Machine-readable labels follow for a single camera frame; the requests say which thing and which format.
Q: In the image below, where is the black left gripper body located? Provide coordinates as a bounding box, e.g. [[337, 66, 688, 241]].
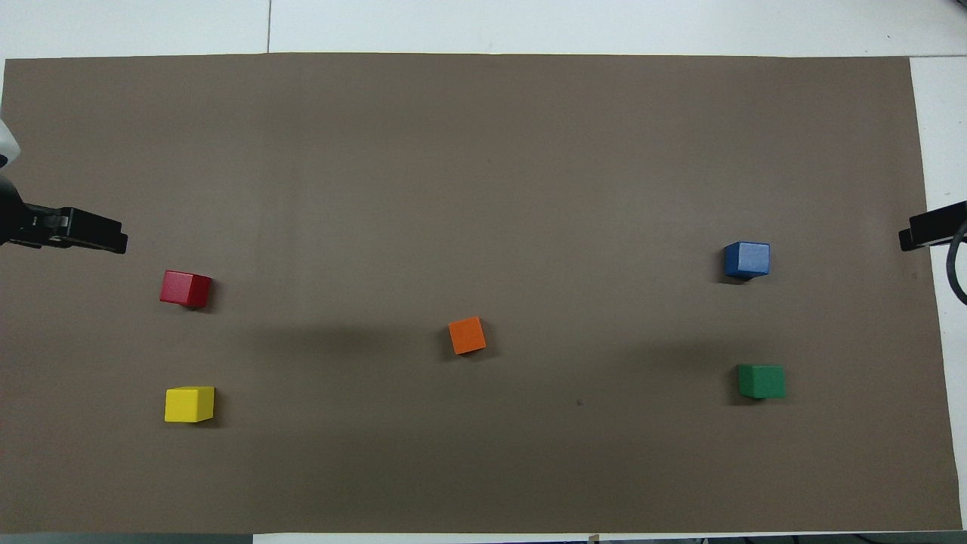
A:
[[0, 175, 73, 249]]

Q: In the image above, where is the red wooden block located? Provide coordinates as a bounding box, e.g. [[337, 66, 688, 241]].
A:
[[159, 270, 213, 309]]

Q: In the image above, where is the blue wooden block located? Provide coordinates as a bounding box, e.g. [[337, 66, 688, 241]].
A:
[[723, 241, 771, 280]]

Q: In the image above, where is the yellow wooden block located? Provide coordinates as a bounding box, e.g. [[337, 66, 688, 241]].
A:
[[164, 386, 216, 424]]

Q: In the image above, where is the green wooden block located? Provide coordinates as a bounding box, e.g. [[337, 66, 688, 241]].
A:
[[737, 364, 786, 400]]

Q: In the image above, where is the orange wooden block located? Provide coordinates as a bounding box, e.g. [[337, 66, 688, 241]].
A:
[[448, 316, 487, 356]]

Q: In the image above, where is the brown table mat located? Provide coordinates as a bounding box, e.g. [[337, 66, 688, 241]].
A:
[[0, 51, 965, 535]]

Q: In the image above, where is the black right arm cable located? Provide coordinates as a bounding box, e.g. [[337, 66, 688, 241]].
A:
[[947, 221, 967, 306]]

